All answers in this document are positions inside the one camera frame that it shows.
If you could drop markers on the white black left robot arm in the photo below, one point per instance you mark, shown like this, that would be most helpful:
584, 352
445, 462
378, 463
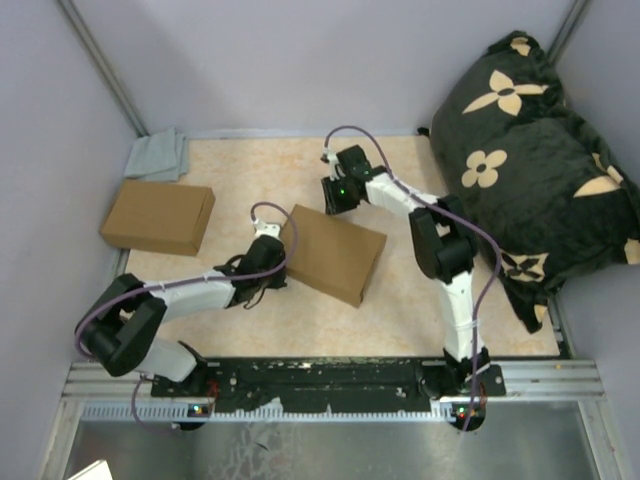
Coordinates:
120, 330

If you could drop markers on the black floral plush pillow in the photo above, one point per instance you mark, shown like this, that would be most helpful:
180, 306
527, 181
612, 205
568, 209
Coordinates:
534, 175

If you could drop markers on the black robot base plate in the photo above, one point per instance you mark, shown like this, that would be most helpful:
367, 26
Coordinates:
343, 387

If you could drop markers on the white paper corner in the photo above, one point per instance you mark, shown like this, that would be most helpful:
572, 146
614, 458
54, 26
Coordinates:
98, 470

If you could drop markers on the aluminium frame rail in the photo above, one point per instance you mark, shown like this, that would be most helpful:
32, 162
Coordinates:
101, 397

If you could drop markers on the grey folded cloth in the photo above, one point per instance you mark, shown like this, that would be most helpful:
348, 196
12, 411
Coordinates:
161, 157

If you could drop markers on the brown cardboard box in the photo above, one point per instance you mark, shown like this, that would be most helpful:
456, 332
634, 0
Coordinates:
156, 217
331, 255

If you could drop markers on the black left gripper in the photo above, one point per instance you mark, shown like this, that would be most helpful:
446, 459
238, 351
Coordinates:
276, 283

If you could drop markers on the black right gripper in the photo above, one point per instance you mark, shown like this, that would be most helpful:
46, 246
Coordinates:
331, 207

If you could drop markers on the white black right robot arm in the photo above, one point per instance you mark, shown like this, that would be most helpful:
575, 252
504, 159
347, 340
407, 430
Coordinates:
443, 244

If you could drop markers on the closed brown cardboard box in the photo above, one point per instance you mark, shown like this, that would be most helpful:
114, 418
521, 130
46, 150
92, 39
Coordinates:
156, 217

